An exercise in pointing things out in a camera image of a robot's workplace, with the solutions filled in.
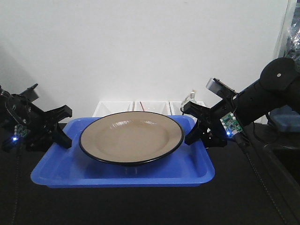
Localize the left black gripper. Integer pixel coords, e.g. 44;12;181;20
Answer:
2;93;72;151

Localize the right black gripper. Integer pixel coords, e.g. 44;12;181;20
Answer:
183;100;233;148

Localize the blue plastic tray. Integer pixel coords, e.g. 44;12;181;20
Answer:
30;117;215;188

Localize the beige enamel plate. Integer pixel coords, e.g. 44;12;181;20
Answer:
79;112;184;165

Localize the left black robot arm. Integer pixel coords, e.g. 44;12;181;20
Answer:
0;83;72;150

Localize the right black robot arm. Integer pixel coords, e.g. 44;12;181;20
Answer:
183;58;300;147

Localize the right white storage bin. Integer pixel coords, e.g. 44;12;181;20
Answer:
168;101;207;116

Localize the white storage bin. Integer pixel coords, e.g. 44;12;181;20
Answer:
133;101;171;115
168;101;207;116
92;101;133;117

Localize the right green circuit board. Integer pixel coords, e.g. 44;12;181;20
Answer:
220;112;242;138

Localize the green circuit board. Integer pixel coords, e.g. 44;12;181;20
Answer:
14;124;30;138
220;112;242;138

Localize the left green circuit board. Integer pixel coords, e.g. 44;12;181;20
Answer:
14;124;30;138

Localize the middle white storage bin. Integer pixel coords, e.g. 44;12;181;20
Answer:
133;101;171;115

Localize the left white storage bin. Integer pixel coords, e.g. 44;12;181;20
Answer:
92;101;133;117

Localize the black sink basin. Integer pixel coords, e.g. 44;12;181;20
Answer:
264;144;300;185

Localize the clear plastic bag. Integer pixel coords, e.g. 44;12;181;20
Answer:
283;11;300;61

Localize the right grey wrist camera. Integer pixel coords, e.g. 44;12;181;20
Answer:
206;78;237;98

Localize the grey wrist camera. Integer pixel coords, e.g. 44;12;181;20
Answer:
20;83;39;102
206;78;237;98

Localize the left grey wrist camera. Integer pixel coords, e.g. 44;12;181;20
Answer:
20;83;39;102

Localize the right braided black cable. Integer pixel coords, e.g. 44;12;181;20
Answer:
234;133;293;225

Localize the braided black cable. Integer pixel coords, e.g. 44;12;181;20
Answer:
10;140;24;225
234;133;293;225

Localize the left braided black cable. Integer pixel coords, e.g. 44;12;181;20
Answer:
10;140;24;225

